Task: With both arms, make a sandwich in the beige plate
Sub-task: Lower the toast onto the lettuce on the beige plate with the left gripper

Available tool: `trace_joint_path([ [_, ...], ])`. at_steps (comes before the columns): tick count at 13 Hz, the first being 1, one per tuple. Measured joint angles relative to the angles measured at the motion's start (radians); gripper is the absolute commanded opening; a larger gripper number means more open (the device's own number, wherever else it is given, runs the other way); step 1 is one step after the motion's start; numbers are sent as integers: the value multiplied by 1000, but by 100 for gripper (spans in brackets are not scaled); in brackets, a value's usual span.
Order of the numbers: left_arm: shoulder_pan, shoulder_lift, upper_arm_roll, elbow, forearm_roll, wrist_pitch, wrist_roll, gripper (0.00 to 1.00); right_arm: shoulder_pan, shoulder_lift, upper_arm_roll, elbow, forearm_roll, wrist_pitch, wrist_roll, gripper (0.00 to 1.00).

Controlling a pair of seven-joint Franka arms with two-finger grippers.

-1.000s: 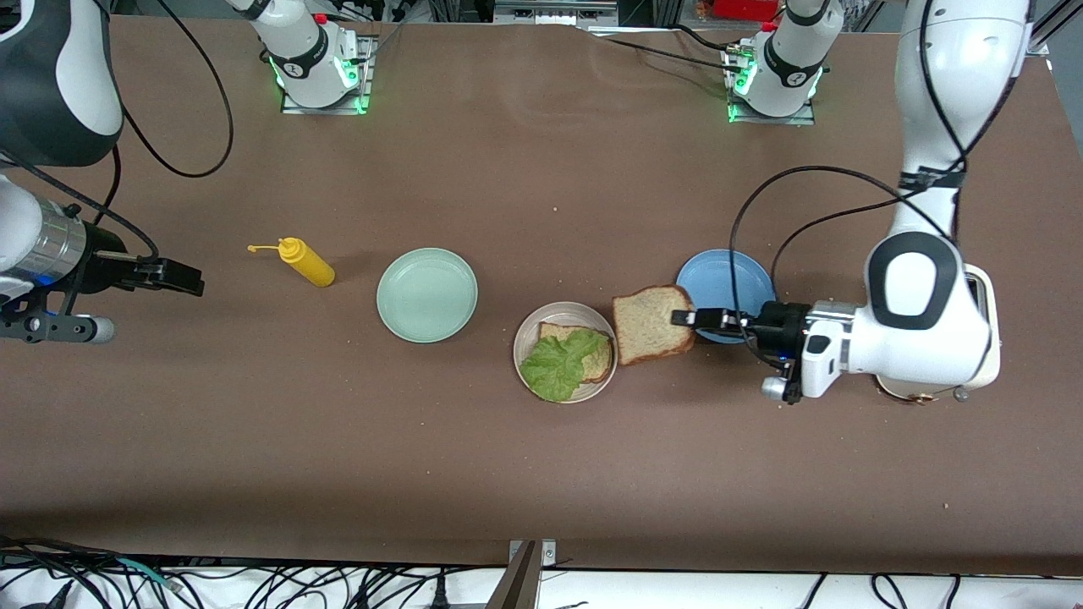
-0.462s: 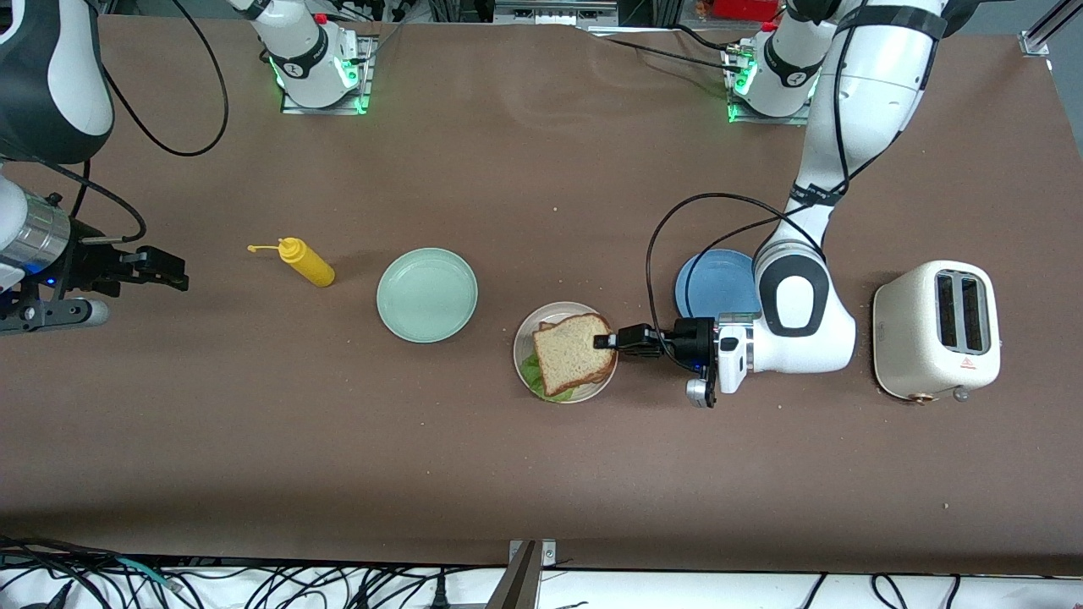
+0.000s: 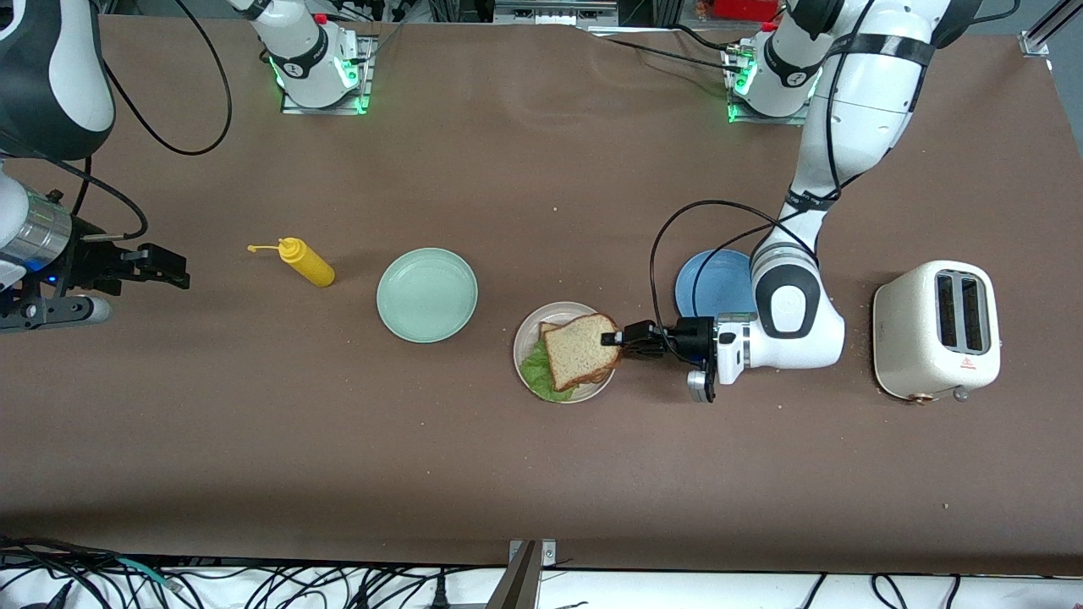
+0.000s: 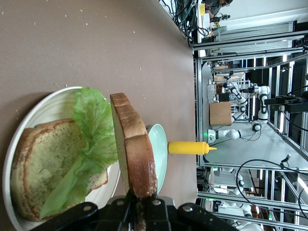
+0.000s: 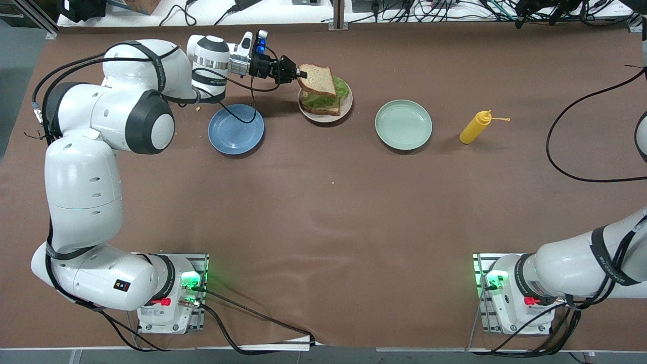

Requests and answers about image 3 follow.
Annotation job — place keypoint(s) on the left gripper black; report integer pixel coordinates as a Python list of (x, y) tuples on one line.
[(695, 336)]

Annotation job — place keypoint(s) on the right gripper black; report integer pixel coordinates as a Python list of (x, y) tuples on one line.
[(90, 261)]

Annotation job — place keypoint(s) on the brown bread slice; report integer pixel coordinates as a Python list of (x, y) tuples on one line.
[(550, 327), (584, 351)]

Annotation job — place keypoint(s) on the green lettuce leaf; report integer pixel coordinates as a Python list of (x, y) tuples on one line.
[(537, 372)]

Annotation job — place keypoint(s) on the yellow squeeze bottle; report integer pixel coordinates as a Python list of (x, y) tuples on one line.
[(313, 269)]

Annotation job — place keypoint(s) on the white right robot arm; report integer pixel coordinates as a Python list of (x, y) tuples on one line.
[(51, 76)]

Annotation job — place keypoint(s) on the blue plate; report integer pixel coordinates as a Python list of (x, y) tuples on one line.
[(715, 283)]

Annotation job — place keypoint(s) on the beige plate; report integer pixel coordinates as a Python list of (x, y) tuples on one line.
[(529, 334)]

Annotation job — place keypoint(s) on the mint green plate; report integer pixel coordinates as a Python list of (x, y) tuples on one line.
[(427, 296)]

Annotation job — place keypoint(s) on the white toaster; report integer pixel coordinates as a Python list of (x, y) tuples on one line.
[(909, 338)]

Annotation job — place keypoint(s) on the red box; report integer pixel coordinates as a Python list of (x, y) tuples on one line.
[(744, 8)]

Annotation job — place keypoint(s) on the silver table edge bracket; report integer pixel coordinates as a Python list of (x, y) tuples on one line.
[(550, 554)]

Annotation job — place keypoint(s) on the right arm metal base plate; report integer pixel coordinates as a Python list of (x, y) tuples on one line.
[(326, 110)]

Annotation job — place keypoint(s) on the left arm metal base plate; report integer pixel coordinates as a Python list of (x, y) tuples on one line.
[(749, 120)]

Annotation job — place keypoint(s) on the dark metal frame strut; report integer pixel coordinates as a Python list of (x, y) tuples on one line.
[(516, 588)]

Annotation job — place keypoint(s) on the silver back frame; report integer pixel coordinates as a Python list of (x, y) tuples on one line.
[(554, 13)]

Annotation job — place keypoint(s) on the aluminium frame rail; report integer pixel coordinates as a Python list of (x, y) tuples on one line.
[(1036, 41)]

